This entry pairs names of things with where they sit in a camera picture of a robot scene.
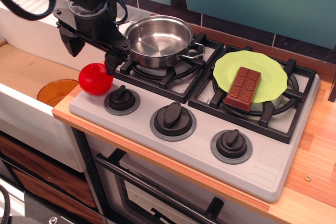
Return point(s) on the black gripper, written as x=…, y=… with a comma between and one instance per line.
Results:
x=98, y=30

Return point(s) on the red toy apple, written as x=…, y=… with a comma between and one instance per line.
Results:
x=94, y=79

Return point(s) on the brown chocolate bar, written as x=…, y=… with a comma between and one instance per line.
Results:
x=243, y=89

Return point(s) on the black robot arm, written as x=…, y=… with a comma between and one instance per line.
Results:
x=84, y=7

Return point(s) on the black left stove knob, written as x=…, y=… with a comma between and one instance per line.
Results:
x=121, y=101

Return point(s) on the black stove knob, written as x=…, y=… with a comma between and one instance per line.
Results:
x=121, y=101
x=231, y=147
x=173, y=122

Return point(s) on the stainless steel pot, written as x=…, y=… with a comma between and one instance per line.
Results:
x=160, y=42

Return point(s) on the black middle stove knob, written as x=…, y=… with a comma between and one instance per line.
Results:
x=173, y=122

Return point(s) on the grey toy stove top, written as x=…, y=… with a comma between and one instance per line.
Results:
x=262, y=175

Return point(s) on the black right stove knob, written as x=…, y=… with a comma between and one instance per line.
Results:
x=231, y=147

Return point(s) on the light green plate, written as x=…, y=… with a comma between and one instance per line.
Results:
x=273, y=77

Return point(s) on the white toy sink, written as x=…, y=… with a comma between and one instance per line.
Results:
x=33, y=55

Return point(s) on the black left burner grate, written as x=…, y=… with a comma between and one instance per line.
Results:
x=179, y=81

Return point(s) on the black burner grate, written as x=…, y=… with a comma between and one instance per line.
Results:
x=277, y=119
x=179, y=81

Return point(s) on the wooden drawer fronts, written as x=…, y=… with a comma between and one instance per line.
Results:
x=53, y=182

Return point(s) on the toy oven door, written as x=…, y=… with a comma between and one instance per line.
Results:
x=145, y=193

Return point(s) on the black right burner grate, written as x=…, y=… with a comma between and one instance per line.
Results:
x=277, y=119

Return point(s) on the black oven door handle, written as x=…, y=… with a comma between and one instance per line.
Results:
x=112, y=164

